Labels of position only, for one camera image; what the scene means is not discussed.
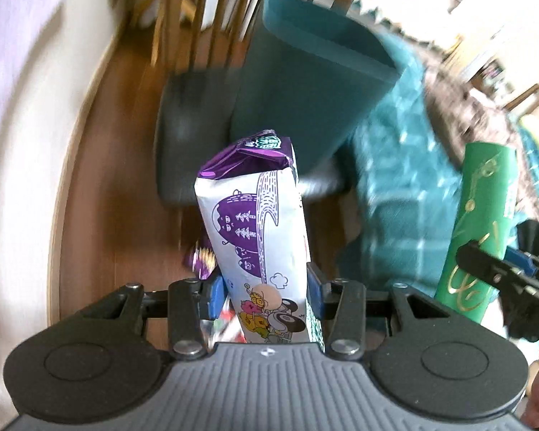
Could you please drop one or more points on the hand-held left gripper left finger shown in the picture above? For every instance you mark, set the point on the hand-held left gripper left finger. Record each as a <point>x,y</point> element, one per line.
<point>214,298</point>

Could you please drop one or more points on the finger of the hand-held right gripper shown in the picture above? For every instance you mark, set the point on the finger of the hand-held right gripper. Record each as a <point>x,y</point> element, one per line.
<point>478,262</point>
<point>521,261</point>

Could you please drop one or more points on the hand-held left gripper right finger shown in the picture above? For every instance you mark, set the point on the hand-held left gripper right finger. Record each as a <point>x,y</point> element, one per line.
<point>314,294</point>

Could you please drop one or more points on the green snack packet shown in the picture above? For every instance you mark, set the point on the green snack packet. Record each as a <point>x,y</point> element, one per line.
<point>480,206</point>

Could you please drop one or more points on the purple and white snack bag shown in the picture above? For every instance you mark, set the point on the purple and white snack bag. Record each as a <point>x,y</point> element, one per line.
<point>260,242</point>

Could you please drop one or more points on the teal trash bin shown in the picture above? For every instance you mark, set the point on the teal trash bin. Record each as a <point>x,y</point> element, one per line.
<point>305,90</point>

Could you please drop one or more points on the small purple wrapper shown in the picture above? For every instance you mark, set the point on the small purple wrapper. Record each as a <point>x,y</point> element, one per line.
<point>202,262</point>

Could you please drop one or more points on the teal checked towel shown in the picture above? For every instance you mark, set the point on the teal checked towel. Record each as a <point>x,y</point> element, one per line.
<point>399,179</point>

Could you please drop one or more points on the brown fuzzy cloth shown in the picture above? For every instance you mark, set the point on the brown fuzzy cloth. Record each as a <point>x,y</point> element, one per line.
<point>462,103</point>

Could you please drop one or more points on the wooden chair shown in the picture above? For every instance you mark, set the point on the wooden chair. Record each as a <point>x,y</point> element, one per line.
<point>166,13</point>

